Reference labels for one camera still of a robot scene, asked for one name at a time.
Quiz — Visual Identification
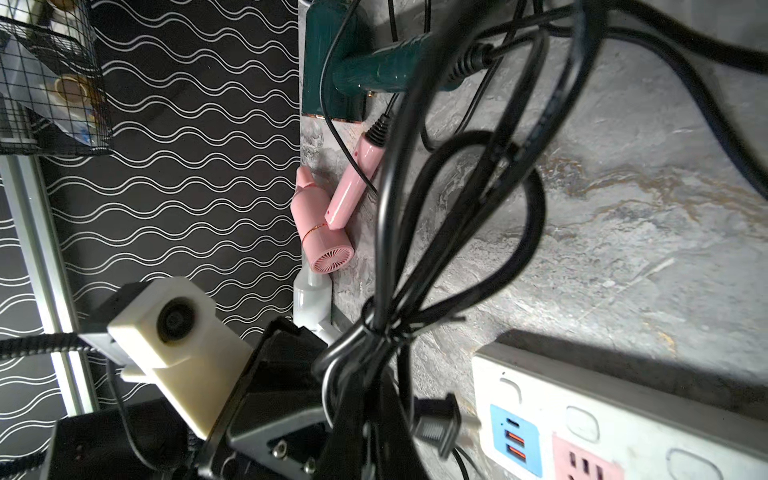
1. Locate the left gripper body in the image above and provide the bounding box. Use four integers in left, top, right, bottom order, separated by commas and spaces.
191, 317, 366, 479

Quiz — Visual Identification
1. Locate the white multicolour power strip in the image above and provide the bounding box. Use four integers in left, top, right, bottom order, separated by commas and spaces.
472, 342, 767, 479

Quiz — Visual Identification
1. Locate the black cable of pink dryer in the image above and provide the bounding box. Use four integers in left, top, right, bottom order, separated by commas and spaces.
317, 0, 397, 196

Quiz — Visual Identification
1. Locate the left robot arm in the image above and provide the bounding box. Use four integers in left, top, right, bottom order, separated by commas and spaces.
1, 318, 331, 479

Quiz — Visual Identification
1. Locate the white hair dryer front left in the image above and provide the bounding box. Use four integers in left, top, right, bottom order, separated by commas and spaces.
292, 263, 342, 345

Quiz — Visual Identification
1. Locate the pink hair dryer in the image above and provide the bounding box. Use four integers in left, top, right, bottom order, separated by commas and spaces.
291, 113, 392, 274

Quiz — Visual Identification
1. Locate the large green orange hair dryer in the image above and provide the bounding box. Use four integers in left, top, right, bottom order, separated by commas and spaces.
301, 0, 499, 123

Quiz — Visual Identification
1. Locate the white bottle in mesh basket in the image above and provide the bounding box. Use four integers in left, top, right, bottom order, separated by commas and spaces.
41, 74, 98, 147

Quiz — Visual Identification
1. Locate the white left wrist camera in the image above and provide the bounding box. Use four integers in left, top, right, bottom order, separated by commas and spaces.
98, 277, 253, 440

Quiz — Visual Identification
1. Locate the black cable large green dryer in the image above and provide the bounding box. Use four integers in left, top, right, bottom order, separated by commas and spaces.
312, 1, 767, 479

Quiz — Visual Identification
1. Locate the black wire mesh basket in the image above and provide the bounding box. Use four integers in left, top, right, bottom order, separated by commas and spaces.
1, 0, 112, 156

